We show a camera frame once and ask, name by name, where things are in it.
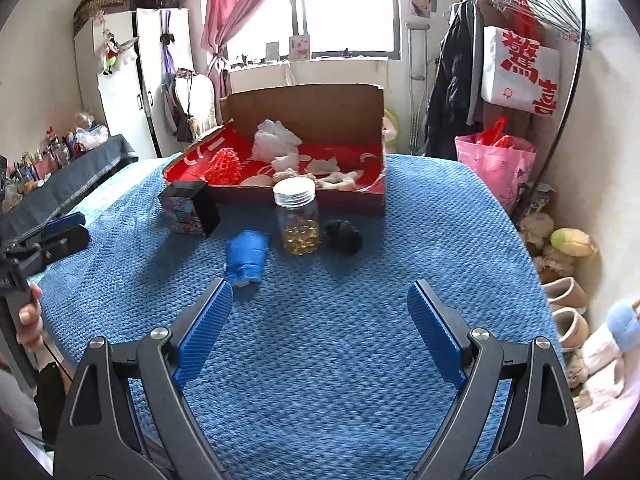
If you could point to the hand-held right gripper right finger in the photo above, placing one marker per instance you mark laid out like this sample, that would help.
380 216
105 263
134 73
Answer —
435 335

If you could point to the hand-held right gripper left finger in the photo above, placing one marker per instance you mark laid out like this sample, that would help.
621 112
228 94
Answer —
205 330

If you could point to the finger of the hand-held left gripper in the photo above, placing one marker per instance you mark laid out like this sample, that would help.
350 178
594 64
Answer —
65 221
65 245

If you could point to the white mesh bath pouf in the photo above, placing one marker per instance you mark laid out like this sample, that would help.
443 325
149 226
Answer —
272 140

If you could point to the brown cardboard box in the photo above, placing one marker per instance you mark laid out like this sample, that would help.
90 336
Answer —
305 110

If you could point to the person's left hand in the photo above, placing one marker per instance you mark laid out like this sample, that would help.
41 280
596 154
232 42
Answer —
30 320

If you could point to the dark grey table cover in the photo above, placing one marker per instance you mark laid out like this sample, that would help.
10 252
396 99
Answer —
75 170

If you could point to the blue plush sock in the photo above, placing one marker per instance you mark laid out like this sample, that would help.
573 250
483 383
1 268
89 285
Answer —
245 255

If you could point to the white plastic bag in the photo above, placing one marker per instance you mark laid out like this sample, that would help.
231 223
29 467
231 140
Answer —
92 136

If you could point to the patterned box black lid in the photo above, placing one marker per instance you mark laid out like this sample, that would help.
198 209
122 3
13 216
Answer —
182 215

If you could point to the blue knitted blanket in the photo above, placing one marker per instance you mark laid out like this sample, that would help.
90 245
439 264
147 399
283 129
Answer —
325 280

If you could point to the white wardrobe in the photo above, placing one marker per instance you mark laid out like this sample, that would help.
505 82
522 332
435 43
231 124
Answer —
120 110

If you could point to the person's grey clothing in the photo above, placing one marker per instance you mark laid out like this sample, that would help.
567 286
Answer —
17 405

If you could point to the black fluffy ball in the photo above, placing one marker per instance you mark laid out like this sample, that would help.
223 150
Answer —
342 235

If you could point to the clear plastic jar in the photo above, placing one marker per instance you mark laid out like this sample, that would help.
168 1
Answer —
297 230

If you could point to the beige slipper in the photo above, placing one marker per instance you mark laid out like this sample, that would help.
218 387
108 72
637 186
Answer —
565 292
572 330

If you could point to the beige fluffy plush toy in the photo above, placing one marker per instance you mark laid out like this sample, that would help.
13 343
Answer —
535 232

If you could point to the red mesh bath pouf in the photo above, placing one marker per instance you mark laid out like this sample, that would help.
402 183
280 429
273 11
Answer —
222 167

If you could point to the yellow green plush toy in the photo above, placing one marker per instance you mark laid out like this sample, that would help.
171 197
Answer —
575 242

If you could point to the hanging stuffed toy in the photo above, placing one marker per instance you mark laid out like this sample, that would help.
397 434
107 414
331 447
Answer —
111 57

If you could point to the colourful printed bag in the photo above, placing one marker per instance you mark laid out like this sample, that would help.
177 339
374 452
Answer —
540 197

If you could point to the beige knitted toy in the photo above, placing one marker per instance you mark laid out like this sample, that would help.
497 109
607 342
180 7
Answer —
287 176

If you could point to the pink shopping bag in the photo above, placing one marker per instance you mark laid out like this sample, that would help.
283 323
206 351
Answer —
495 170

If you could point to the white plush rabbit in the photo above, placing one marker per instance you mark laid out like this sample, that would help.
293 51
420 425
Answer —
340 181

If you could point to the pink bedsheet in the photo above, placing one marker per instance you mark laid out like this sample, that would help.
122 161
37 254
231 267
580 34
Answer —
610 395

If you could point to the small white cloth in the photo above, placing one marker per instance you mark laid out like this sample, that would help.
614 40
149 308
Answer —
285 162

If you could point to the light blue plush toy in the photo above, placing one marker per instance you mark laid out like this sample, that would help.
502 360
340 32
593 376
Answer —
625 325

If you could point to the purple hanging ribbon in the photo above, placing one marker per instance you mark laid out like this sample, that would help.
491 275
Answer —
167 55

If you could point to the red paper bag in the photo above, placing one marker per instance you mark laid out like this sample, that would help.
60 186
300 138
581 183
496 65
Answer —
345 152

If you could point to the red plastic bag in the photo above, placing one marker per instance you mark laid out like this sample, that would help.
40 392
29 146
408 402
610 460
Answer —
492 135

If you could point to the yellow pink plush toy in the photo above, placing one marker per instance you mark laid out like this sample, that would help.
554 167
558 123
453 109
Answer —
390 125

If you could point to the patterned brown storage bag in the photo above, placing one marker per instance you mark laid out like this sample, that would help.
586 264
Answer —
100 5

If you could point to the brown coat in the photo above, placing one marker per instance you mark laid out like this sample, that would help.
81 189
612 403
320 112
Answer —
520 125

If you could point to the black jacket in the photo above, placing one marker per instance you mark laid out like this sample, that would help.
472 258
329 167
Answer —
450 90

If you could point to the metal crutch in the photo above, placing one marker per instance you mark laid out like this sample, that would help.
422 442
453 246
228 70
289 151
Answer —
411 85

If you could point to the white bag red print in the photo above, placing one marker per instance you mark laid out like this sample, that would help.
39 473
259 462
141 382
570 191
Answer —
510 80

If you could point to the pink curtain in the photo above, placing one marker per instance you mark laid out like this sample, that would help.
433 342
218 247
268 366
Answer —
225 5

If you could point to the small pink card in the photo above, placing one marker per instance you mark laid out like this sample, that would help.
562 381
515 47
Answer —
300 47

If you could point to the black clothes rack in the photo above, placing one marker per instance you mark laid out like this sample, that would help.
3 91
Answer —
575 75

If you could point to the red hanging bag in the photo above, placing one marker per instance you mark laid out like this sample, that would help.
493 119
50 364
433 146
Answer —
525 20

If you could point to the window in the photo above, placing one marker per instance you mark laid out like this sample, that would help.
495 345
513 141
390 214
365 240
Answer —
350 5

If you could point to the wall poster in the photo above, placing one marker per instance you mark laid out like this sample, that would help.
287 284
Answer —
422 2

